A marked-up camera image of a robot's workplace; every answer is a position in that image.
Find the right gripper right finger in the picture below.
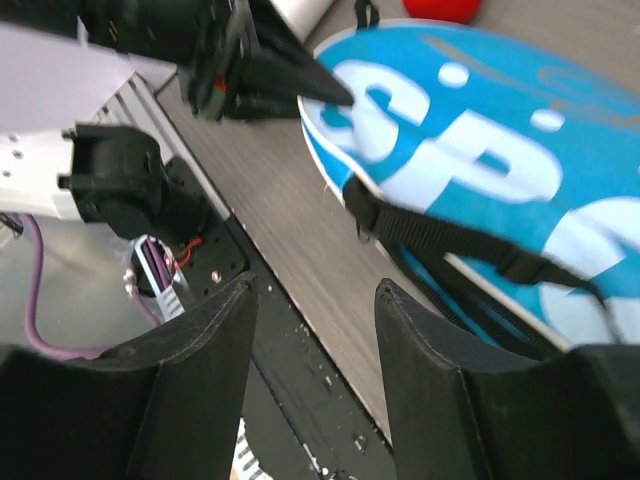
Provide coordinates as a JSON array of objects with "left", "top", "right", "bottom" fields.
[{"left": 375, "top": 279, "right": 639, "bottom": 480}]

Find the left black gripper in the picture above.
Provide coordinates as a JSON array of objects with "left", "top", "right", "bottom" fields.
[{"left": 79, "top": 1, "right": 354, "bottom": 120}]

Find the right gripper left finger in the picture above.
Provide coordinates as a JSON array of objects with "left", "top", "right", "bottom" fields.
[{"left": 1, "top": 272, "right": 258, "bottom": 479}]

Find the white shuttlecock tube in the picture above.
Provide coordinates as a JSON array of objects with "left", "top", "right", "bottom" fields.
[{"left": 271, "top": 0, "right": 334, "bottom": 40}]

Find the blue racket cover bag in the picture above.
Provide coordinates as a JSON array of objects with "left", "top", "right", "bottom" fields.
[{"left": 299, "top": 1, "right": 639, "bottom": 359}]

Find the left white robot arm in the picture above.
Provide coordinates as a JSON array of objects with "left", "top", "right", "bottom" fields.
[{"left": 1, "top": 1, "right": 353, "bottom": 245}]

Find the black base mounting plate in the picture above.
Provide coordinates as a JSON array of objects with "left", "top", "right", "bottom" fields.
[{"left": 164, "top": 157, "right": 399, "bottom": 480}]

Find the red tomato ball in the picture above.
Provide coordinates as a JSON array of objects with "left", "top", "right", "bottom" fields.
[{"left": 403, "top": 0, "right": 483, "bottom": 24}]

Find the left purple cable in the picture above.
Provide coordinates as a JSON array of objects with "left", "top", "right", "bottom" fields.
[{"left": 19, "top": 213, "right": 161, "bottom": 360}]

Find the white slotted cable duct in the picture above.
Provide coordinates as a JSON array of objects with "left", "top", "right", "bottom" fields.
[{"left": 132, "top": 235, "right": 185, "bottom": 324}]

